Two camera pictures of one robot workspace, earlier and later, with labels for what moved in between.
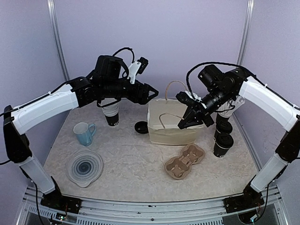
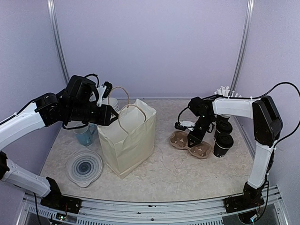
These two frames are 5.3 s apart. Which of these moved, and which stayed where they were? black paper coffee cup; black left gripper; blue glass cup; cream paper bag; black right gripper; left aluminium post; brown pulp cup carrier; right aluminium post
Moved: black right gripper; black left gripper; cream paper bag; brown pulp cup carrier
Stayed: black paper coffee cup; left aluminium post; blue glass cup; right aluminium post
